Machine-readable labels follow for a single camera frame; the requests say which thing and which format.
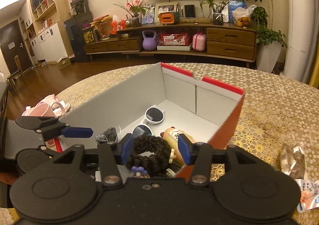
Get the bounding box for pink carry case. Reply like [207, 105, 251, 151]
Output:
[192, 32, 207, 52]

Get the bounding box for blue white plastic packet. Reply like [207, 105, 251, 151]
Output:
[293, 178, 319, 213]

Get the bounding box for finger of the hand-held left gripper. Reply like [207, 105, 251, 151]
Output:
[15, 116, 94, 141]

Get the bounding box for dark foil wrapper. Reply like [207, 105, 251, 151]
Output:
[279, 141, 307, 180]

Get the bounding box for pink white cloth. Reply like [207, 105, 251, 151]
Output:
[22, 94, 71, 117]

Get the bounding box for purple cartoon picture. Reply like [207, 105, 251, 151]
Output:
[141, 4, 156, 25]

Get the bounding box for pink white printed item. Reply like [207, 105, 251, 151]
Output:
[46, 139, 62, 153]

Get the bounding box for wooden chair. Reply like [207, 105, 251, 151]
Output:
[6, 54, 26, 91]

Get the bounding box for glass vase with green stems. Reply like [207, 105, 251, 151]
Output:
[199, 0, 240, 26]

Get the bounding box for beige pig toy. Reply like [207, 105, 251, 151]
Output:
[160, 126, 198, 164]

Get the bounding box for jar of yellow balls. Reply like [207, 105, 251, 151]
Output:
[83, 29, 96, 44]

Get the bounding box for orange and green retro box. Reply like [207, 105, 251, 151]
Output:
[159, 11, 180, 26]

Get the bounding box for black braided hair scrunchie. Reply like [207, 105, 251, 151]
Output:
[127, 135, 175, 178]

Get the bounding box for white sunglasses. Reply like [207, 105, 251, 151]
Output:
[131, 106, 165, 139]

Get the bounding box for blue printed board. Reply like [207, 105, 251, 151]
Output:
[228, 0, 247, 23]

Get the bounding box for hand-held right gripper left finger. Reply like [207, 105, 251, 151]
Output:
[53, 133, 135, 187]

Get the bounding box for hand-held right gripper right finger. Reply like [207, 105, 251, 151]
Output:
[177, 134, 260, 188]

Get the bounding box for potted pink orchid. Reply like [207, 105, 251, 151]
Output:
[113, 0, 148, 28]

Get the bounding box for white standing air conditioner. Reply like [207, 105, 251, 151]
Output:
[281, 0, 319, 84]

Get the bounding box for plastic bag of fruit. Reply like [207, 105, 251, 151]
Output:
[231, 4, 257, 28]

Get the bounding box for yellow curtain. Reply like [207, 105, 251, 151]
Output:
[308, 62, 319, 86]

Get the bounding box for wooden television cabinet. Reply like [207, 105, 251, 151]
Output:
[83, 22, 258, 64]

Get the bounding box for red cardboard box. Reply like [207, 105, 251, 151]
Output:
[55, 62, 246, 181]

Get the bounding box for tall potted green plant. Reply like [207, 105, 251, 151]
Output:
[233, 0, 287, 73]

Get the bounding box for wood and white shelf cabinet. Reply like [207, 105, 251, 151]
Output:
[18, 0, 76, 64]

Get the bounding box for white photo frame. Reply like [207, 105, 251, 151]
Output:
[154, 3, 176, 23]

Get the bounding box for black rectangular frame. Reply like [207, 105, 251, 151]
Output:
[184, 4, 196, 19]

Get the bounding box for red gift package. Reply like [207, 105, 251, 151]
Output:
[157, 32, 193, 51]

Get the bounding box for small cardboard box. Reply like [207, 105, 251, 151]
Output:
[57, 57, 72, 70]

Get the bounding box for pink mug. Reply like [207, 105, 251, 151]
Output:
[24, 103, 64, 119]

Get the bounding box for purple kettlebell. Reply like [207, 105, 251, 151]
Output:
[142, 30, 158, 51]

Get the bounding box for black storage tower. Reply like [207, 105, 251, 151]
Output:
[63, 0, 92, 63]

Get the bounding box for dark brown door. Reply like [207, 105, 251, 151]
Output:
[0, 19, 33, 75]

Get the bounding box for orange toy figures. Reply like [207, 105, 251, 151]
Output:
[109, 14, 128, 36]

